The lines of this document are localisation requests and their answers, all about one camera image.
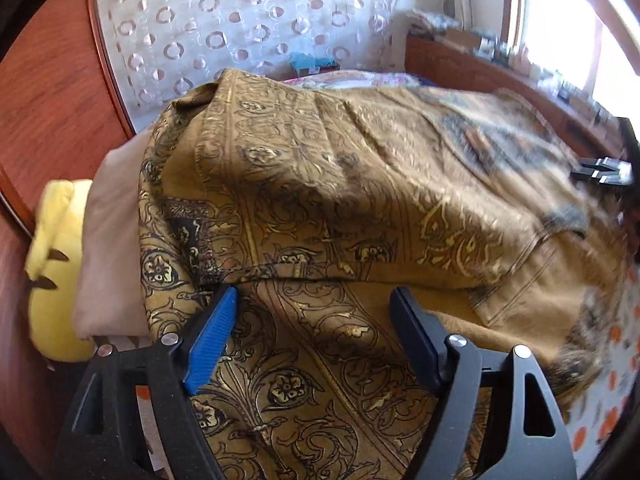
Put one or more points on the wooden low cabinet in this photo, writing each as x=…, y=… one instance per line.
x=450, y=68

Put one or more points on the teal box behind bed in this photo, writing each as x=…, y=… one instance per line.
x=306, y=64

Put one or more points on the window with wooden frame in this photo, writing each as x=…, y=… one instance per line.
x=591, y=45

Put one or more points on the wooden headboard panel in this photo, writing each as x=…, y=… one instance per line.
x=59, y=117

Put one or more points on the floral bed sheet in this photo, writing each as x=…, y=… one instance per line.
x=349, y=79

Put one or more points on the cardboard box on cabinet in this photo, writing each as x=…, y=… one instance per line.
x=462, y=40

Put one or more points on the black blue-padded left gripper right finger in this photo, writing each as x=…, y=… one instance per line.
x=525, y=436

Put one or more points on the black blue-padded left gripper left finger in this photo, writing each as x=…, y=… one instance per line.
x=102, y=436

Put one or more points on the pink folded pillow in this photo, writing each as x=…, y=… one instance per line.
x=108, y=291

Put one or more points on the orange print white blanket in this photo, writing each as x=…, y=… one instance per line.
x=593, y=416

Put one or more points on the yellow plush toy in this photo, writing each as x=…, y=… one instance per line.
x=52, y=266

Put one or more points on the golden brown patterned garment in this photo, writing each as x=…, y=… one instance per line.
x=315, y=205

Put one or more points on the white circle patterned curtain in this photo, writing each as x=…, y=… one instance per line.
x=161, y=49

